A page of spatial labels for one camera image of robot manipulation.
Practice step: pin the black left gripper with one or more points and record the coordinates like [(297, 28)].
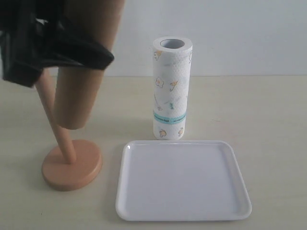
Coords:
[(27, 45)]

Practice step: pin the brown cardboard tube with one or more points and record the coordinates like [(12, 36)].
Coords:
[(77, 88)]

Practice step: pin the patterned paper towel roll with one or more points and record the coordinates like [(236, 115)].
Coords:
[(172, 58)]

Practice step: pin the wooden paper towel holder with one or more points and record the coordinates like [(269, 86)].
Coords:
[(72, 164)]

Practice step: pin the white plastic tray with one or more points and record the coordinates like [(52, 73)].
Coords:
[(187, 180)]

